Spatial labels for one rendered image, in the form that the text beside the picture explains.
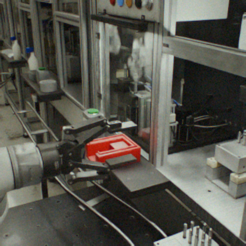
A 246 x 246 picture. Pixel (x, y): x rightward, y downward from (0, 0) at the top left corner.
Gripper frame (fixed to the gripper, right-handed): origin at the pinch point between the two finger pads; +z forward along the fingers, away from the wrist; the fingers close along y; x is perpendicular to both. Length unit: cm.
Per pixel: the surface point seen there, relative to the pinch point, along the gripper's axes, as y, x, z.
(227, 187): -20.9, -1.4, 33.5
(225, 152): -10.0, 0.5, 33.1
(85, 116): -10.9, 47.6, 8.0
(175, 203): -47, 28, 38
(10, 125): -112, 309, 14
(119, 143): -17.3, 33.0, 15.1
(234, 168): -13.3, -3.3, 33.1
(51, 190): -112, 159, 18
